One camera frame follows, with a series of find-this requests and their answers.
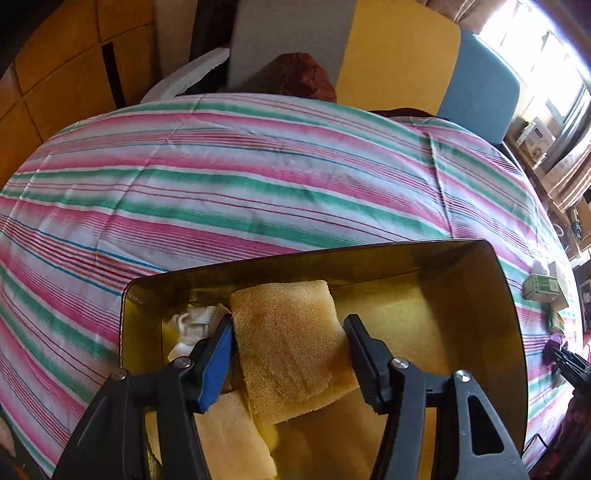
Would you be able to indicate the cream white carton box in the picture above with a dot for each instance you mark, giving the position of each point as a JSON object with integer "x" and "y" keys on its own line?
{"x": 561, "y": 301}

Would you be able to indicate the white appliance box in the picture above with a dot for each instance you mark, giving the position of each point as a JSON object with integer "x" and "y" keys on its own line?
{"x": 534, "y": 138}

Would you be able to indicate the striped bed sheet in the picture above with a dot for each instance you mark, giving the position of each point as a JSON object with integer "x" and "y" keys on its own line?
{"x": 213, "y": 178}

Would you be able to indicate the purple foil sachet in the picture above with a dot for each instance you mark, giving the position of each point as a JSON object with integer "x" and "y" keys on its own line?
{"x": 552, "y": 348}

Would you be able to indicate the dark red cushion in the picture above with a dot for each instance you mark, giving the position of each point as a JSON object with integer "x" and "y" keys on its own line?
{"x": 295, "y": 75}

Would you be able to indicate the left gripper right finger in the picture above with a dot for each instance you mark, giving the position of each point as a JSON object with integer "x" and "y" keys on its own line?
{"x": 371, "y": 360}

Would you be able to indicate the grey yellow blue armchair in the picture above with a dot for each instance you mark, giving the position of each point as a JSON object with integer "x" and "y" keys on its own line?
{"x": 379, "y": 56}

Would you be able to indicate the patterned window curtain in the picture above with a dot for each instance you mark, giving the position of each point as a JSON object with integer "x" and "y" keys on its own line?
{"x": 566, "y": 166}

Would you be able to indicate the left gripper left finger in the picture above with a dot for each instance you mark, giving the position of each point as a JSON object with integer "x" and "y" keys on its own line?
{"x": 210, "y": 363}

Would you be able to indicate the gold metal tin box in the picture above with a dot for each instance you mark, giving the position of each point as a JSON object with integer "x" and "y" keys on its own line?
{"x": 442, "y": 305}

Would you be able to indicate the green yellow snack packet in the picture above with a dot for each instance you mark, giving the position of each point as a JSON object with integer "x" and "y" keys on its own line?
{"x": 556, "y": 323}

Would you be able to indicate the yellow sponge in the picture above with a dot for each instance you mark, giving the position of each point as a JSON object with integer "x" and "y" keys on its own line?
{"x": 232, "y": 445}
{"x": 292, "y": 348}

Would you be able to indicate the wooden wardrobe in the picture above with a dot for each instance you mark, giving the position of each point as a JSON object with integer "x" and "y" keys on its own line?
{"x": 85, "y": 59}

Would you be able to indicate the green white medicine box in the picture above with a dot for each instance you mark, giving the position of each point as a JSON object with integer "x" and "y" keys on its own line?
{"x": 541, "y": 288}

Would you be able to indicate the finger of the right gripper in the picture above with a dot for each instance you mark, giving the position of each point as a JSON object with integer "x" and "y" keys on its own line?
{"x": 574, "y": 368}

